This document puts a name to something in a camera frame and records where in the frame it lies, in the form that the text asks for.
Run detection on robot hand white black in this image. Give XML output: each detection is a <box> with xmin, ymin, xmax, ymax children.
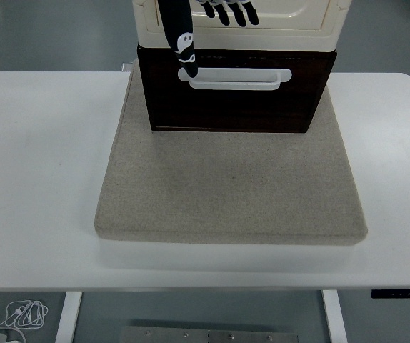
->
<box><xmin>157</xmin><ymin>0</ymin><xmax>260</xmax><ymax>79</ymax></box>

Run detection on white earphone cable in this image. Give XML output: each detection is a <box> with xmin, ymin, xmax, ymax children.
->
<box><xmin>0</xmin><ymin>299</ymin><xmax>49</xmax><ymax>340</ymax></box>

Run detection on beige fabric mat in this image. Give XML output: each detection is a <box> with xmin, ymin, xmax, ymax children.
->
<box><xmin>94</xmin><ymin>59</ymin><xmax>369</xmax><ymax>247</ymax></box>

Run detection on white drawer handle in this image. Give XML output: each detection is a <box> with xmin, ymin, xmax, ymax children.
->
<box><xmin>177</xmin><ymin>66</ymin><xmax>294</xmax><ymax>91</ymax></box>

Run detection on white table leg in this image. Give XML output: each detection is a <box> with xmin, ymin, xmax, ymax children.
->
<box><xmin>321</xmin><ymin>289</ymin><xmax>349</xmax><ymax>343</ymax></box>
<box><xmin>54</xmin><ymin>291</ymin><xmax>84</xmax><ymax>343</ymax></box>

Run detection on black table control panel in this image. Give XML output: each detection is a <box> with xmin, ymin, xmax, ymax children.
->
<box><xmin>371</xmin><ymin>289</ymin><xmax>410</xmax><ymax>299</ymax></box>

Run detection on dark wooden drawer housing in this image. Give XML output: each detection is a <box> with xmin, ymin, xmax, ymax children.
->
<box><xmin>136</xmin><ymin>44</ymin><xmax>339</xmax><ymax>134</ymax></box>

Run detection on dark wooden drawer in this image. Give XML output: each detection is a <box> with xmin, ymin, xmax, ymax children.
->
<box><xmin>144</xmin><ymin>53</ymin><xmax>331</xmax><ymax>96</ymax></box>

